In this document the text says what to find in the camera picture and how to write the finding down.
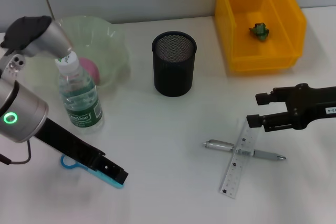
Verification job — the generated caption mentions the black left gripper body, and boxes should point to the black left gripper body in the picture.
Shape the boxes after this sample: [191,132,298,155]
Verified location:
[33,118,106,169]

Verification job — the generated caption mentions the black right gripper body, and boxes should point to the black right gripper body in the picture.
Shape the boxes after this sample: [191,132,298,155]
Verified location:
[285,82,336,131]

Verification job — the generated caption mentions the blue capped scissors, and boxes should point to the blue capped scissors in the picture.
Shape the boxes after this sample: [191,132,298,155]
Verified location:
[60,155,124,190]

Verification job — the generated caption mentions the clear plastic water bottle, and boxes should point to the clear plastic water bottle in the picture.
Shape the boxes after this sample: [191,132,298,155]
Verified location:
[54,51,105,134]

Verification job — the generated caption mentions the small green toy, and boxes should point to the small green toy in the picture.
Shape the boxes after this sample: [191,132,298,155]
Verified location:
[248,22,271,42]

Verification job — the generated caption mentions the pink peach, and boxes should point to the pink peach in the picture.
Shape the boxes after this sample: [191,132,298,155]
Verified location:
[78,57,101,86]

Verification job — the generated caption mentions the grey ballpoint pen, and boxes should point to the grey ballpoint pen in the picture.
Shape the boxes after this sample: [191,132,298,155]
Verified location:
[201,139,287,162]

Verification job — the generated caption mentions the transparent plastic ruler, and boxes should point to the transparent plastic ruler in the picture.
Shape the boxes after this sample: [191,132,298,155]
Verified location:
[219,119,263,199]

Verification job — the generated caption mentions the black mesh pen holder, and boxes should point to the black mesh pen holder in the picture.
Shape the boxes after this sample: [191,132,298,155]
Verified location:
[151,31,197,98]

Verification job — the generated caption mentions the pale green glass fruit plate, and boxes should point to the pale green glass fruit plate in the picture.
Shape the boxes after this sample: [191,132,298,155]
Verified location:
[25,16,132,93]

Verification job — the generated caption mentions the yellow plastic bin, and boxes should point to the yellow plastic bin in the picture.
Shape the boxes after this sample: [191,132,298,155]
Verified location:
[215,0,307,74]

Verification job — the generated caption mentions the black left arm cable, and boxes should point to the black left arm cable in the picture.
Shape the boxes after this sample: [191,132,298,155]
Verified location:
[0,140,32,166]

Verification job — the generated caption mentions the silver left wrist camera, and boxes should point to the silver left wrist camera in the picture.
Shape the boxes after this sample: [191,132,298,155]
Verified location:
[0,15,74,59]

